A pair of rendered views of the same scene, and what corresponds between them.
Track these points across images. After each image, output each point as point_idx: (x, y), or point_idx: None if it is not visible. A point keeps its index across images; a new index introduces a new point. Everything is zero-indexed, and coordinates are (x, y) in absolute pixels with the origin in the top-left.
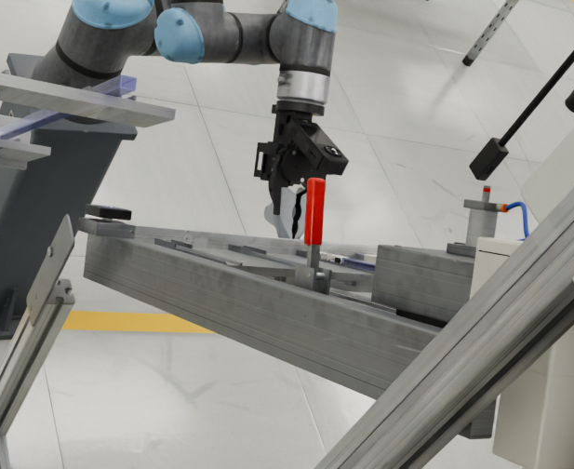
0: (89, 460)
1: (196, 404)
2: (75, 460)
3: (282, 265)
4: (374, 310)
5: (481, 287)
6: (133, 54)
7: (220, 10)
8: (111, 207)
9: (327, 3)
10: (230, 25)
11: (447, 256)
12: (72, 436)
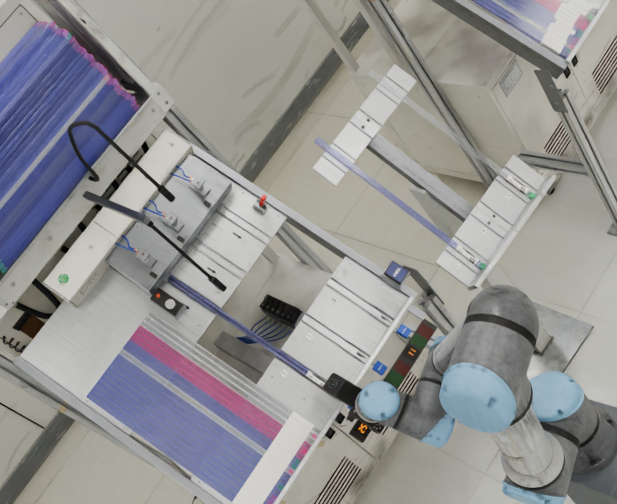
0: (499, 503)
1: None
2: (504, 495)
3: (319, 315)
4: (225, 170)
5: (184, 115)
6: None
7: (430, 362)
8: (395, 272)
9: (365, 390)
10: (425, 371)
11: (205, 169)
12: (518, 503)
